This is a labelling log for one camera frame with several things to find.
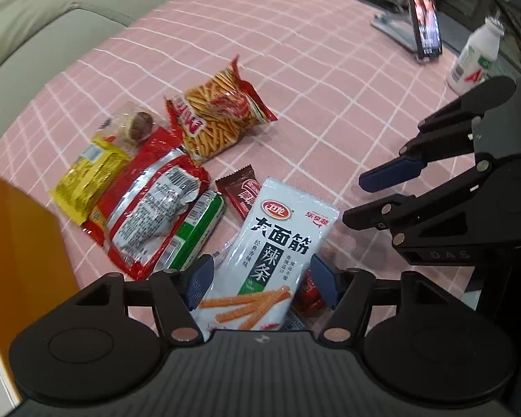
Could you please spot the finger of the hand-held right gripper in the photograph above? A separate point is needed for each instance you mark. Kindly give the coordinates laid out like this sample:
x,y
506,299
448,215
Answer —
x,y
386,176
373,217

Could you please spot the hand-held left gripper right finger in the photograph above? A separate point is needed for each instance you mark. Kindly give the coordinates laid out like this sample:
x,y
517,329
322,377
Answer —
x,y
323,282

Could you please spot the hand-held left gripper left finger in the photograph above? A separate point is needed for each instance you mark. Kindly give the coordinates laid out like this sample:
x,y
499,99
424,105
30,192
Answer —
x,y
202,279

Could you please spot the small red packet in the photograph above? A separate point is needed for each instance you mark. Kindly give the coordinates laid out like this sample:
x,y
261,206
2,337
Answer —
x,y
308,295

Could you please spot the green sausage packet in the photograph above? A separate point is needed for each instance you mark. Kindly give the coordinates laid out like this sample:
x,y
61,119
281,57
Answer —
x,y
199,226

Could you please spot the white spicy strip packet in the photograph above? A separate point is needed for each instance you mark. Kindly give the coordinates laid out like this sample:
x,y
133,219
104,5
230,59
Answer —
x,y
269,243

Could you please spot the large red noodle snack packet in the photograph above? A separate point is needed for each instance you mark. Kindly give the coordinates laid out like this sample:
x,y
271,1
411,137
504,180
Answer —
x,y
143,208

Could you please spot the brown wafer packet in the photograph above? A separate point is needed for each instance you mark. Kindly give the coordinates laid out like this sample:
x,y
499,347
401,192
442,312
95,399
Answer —
x,y
239,191

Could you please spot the red bag of stick snacks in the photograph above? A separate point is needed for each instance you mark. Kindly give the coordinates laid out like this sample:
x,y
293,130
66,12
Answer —
x,y
217,113

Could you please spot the orange storage box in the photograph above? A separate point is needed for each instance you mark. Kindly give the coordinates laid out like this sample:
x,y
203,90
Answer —
x,y
21,269

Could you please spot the pink checked tablecloth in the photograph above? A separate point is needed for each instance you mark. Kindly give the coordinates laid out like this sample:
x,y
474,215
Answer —
x,y
308,74

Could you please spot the white milk drink bottle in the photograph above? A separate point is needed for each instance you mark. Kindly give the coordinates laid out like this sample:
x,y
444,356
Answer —
x,y
473,61

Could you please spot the grey phone stand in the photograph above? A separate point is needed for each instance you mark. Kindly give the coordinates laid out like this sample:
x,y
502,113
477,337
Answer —
x,y
390,26

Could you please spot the yellow snack packet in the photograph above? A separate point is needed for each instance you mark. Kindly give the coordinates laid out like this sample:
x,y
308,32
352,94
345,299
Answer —
x,y
87,178

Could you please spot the clear packet with brown snack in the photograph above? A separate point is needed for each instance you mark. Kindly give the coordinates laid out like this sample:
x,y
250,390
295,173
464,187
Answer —
x,y
132,128

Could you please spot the black smartphone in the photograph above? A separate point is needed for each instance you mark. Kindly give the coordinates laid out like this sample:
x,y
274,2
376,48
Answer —
x,y
423,13

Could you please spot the beige sofa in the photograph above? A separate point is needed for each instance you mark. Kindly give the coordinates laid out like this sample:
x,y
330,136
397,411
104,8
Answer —
x,y
21,30

